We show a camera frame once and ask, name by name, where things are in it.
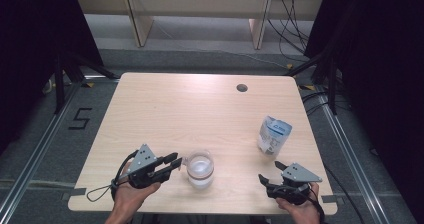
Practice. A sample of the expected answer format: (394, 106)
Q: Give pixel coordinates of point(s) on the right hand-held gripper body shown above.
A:
(298, 174)

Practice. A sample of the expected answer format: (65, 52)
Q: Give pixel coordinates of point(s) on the person's left hand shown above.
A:
(126, 200)

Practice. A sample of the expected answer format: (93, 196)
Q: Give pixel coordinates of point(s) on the white and blue pouch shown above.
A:
(275, 137)

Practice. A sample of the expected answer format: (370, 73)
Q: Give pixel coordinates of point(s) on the yellow black tape piece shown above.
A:
(88, 84)
(307, 87)
(289, 65)

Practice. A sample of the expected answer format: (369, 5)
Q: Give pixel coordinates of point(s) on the black curtain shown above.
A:
(383, 67)
(26, 50)

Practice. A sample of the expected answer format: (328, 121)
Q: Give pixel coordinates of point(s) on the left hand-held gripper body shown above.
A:
(141, 159)

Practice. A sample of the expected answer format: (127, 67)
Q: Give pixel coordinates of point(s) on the light wooden shelf unit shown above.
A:
(140, 30)

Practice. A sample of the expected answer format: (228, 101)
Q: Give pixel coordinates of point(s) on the clear glass jar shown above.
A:
(200, 185)

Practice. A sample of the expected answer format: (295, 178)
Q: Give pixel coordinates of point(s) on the black metal stand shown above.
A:
(59, 90)
(332, 94)

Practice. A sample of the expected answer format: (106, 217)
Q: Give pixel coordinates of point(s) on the aluminium floor rail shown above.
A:
(346, 150)
(40, 144)

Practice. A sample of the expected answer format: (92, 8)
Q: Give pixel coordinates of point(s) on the grey tape strip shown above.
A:
(75, 193)
(331, 199)

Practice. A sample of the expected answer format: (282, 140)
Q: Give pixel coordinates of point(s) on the person's right hand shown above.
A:
(303, 214)

